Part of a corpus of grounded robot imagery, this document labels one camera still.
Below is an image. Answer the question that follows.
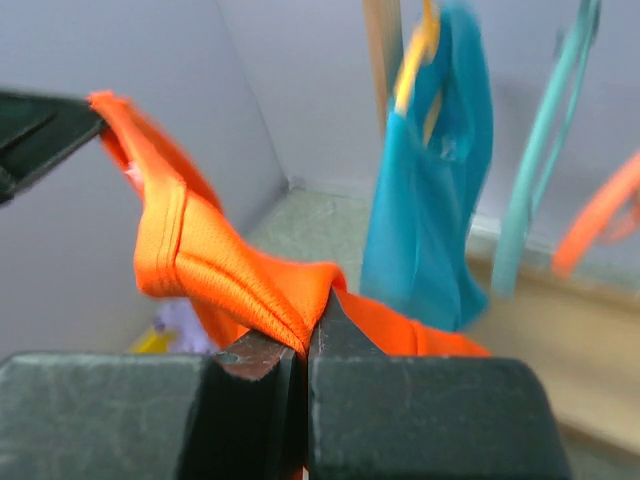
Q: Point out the teal plastic hanger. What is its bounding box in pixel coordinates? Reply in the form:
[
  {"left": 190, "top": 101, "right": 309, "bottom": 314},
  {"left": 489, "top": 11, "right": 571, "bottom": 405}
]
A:
[{"left": 491, "top": 1, "right": 601, "bottom": 299}]

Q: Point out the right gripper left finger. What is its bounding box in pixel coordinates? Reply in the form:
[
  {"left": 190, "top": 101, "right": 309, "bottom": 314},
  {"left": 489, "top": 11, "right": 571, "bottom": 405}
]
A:
[{"left": 1, "top": 333, "right": 295, "bottom": 479}]

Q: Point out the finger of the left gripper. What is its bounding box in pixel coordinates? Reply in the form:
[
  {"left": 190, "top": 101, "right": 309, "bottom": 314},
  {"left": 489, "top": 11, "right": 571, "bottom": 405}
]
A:
[{"left": 1, "top": 88, "right": 106, "bottom": 204}]

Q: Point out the orange plastic hanger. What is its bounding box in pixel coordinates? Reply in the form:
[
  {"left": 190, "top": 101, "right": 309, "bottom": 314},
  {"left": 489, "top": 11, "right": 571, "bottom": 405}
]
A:
[{"left": 551, "top": 152, "right": 639, "bottom": 278}]

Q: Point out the wooden clothes rack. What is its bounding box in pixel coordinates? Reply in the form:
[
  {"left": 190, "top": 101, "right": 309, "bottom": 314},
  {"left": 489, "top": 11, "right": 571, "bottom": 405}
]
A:
[{"left": 362, "top": 0, "right": 640, "bottom": 451}]

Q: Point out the blue t shirt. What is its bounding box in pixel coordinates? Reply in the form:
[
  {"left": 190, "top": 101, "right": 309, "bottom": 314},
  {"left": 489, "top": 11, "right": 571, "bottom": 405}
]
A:
[{"left": 360, "top": 1, "right": 493, "bottom": 331}]

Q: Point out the yellow plastic hanger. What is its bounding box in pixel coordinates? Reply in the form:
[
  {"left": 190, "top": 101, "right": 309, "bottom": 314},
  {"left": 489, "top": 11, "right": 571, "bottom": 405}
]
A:
[{"left": 393, "top": 0, "right": 441, "bottom": 116}]

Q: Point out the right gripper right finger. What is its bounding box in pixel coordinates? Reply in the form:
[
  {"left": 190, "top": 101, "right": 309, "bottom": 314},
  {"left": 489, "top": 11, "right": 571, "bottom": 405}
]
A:
[{"left": 302, "top": 293, "right": 572, "bottom": 479}]

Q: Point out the orange t shirt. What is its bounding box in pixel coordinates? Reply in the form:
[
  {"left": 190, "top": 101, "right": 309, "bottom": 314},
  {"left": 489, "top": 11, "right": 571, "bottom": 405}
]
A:
[{"left": 89, "top": 91, "right": 489, "bottom": 358}]

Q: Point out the purple t shirt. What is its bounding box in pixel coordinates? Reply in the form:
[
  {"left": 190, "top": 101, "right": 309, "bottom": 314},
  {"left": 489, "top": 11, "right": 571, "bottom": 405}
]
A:
[{"left": 152, "top": 298, "right": 219, "bottom": 354}]

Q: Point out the yellow plastic tray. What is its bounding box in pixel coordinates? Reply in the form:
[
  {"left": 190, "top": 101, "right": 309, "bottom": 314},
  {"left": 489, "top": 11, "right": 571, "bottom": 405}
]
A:
[{"left": 127, "top": 327, "right": 176, "bottom": 354}]

